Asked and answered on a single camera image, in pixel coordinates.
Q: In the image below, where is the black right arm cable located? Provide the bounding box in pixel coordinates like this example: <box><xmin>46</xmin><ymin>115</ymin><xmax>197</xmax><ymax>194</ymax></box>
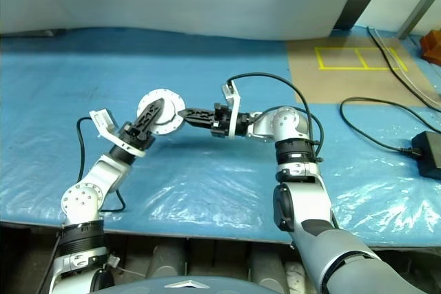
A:
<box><xmin>227</xmin><ymin>72</ymin><xmax>327</xmax><ymax>165</ymax></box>

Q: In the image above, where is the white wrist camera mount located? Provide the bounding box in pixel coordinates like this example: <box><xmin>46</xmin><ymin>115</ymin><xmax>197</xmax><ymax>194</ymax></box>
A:
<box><xmin>89</xmin><ymin>109</ymin><xmax>147</xmax><ymax>157</ymax></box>
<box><xmin>220</xmin><ymin>80</ymin><xmax>243</xmax><ymax>140</ymax></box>

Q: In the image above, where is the thin black cable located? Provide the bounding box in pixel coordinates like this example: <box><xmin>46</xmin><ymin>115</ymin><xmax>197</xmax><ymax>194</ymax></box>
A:
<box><xmin>367</xmin><ymin>25</ymin><xmax>441</xmax><ymax>113</ymax></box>

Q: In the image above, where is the black power adapter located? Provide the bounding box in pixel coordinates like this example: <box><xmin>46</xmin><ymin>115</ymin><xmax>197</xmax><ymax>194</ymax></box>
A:
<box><xmin>411</xmin><ymin>131</ymin><xmax>441</xmax><ymax>180</ymax></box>

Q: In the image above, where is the silver motor stator housing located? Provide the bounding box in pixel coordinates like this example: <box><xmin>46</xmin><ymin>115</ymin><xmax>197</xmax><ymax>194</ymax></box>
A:
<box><xmin>136</xmin><ymin>87</ymin><xmax>187</xmax><ymax>136</ymax></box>

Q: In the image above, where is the orange wooden block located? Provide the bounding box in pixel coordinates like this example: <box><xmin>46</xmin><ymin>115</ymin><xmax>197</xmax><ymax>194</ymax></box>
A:
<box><xmin>419</xmin><ymin>28</ymin><xmax>441</xmax><ymax>65</ymax></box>

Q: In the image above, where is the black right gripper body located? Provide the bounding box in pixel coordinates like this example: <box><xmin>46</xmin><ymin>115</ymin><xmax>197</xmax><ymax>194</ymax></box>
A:
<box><xmin>209</xmin><ymin>102</ymin><xmax>239</xmax><ymax>138</ymax></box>

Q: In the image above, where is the clear plastic tube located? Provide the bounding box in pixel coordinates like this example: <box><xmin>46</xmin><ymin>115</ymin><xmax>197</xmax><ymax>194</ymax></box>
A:
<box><xmin>371</xmin><ymin>30</ymin><xmax>441</xmax><ymax>106</ymax></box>

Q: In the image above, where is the brown cardboard mat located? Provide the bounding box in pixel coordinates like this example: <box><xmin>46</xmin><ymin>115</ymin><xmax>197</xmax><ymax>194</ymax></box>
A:
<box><xmin>285</xmin><ymin>35</ymin><xmax>439</xmax><ymax>105</ymax></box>

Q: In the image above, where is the grey aluminium post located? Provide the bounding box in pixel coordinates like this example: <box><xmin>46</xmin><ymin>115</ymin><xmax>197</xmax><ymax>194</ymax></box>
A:
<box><xmin>396</xmin><ymin>0</ymin><xmax>441</xmax><ymax>40</ymax></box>

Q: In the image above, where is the grey robot torso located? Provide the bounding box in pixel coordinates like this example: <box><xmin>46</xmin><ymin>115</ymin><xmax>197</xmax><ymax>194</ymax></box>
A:
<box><xmin>88</xmin><ymin>275</ymin><xmax>305</xmax><ymax>294</ymax></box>

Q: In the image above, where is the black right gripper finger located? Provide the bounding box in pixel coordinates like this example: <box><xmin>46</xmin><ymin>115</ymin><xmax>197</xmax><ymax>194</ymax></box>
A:
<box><xmin>177</xmin><ymin>107</ymin><xmax>216</xmax><ymax>130</ymax></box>

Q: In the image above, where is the blue plastic table sheet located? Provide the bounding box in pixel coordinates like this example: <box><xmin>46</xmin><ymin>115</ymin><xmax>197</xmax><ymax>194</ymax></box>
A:
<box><xmin>0</xmin><ymin>25</ymin><xmax>441</xmax><ymax>249</ymax></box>

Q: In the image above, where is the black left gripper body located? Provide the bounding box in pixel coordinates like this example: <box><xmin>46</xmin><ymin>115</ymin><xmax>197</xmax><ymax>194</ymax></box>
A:
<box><xmin>119</xmin><ymin>121</ymin><xmax>156</xmax><ymax>152</ymax></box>

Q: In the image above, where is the grey cylinder under table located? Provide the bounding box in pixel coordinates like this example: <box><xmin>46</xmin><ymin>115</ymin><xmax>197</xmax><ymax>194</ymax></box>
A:
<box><xmin>249</xmin><ymin>247</ymin><xmax>287</xmax><ymax>285</ymax></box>
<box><xmin>151</xmin><ymin>245</ymin><xmax>189</xmax><ymax>278</ymax></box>

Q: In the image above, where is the black power adapter cord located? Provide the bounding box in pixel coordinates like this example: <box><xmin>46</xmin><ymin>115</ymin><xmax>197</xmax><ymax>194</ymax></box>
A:
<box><xmin>340</xmin><ymin>97</ymin><xmax>441</xmax><ymax>157</ymax></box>

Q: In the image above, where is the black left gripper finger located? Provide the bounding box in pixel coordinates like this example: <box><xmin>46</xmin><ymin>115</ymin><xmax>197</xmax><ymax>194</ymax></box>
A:
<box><xmin>135</xmin><ymin>98</ymin><xmax>167</xmax><ymax>136</ymax></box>

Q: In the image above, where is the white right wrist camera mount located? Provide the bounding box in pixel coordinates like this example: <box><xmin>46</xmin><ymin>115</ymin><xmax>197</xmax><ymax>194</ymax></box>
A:
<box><xmin>220</xmin><ymin>80</ymin><xmax>243</xmax><ymax>140</ymax></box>

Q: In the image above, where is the white wrapped cylinder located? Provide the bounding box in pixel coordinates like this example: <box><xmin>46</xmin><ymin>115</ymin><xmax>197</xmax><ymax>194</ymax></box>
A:
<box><xmin>284</xmin><ymin>261</ymin><xmax>306</xmax><ymax>294</ymax></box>

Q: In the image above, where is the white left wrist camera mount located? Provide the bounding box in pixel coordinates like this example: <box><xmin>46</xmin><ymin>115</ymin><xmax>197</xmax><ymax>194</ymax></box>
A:
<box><xmin>89</xmin><ymin>109</ymin><xmax>147</xmax><ymax>157</ymax></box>

